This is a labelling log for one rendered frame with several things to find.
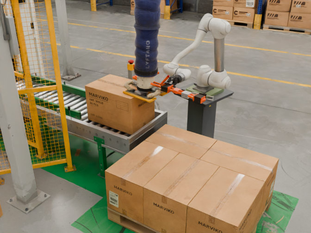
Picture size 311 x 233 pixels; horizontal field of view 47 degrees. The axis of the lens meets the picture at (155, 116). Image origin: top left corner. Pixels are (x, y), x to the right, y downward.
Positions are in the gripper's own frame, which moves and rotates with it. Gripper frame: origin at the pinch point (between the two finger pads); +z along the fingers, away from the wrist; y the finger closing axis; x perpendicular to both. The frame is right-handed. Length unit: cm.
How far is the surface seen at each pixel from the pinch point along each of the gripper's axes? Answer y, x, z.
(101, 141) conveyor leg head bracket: 61, 55, 36
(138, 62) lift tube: -21.8, 23.4, 12.9
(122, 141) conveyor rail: 52, 28, 36
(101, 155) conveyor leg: 79, 57, 36
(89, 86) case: 12, 81, 20
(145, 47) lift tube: -36.4, 16.4, 11.6
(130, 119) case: 34.6, 29.2, 20.8
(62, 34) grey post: 29, 305, -157
